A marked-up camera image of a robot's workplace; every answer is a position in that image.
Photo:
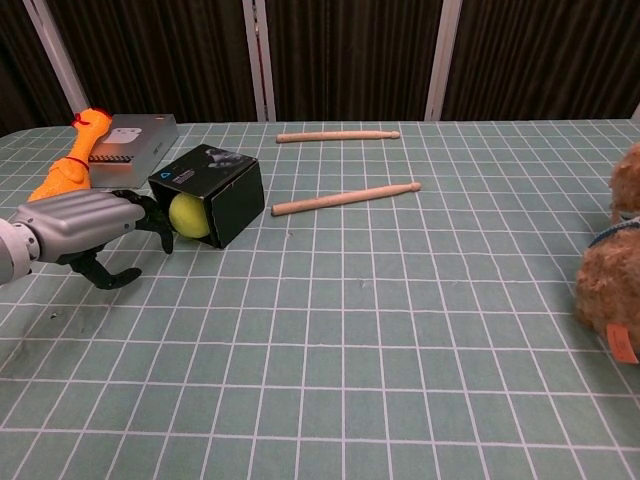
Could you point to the grey earbuds box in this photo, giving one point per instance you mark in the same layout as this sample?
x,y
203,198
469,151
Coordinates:
x,y
145,145

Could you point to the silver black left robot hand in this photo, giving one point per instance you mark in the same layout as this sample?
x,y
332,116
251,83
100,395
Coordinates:
x,y
85,220

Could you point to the wooden drumstick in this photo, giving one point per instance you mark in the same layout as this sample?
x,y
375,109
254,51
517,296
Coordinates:
x,y
335,136
345,199

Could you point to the black cardboard box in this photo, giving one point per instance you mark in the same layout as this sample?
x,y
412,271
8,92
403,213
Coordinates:
x,y
235,205

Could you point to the green checked tablecloth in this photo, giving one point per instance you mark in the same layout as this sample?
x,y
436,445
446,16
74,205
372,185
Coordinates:
x,y
350,325

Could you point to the dark partition panel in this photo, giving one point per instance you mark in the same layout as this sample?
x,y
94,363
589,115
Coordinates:
x,y
350,55
545,55
160,55

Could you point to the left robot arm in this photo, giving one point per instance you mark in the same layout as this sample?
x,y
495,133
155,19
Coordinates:
x,y
10,250

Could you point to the orange rubber chicken toy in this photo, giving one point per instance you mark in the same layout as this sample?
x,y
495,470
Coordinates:
x,y
70,172

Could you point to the brown teddy bear striped shirt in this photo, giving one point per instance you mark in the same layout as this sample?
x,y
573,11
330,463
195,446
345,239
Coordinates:
x,y
610,280

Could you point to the small yellow ball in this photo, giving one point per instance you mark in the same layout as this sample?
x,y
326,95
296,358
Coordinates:
x,y
187,217

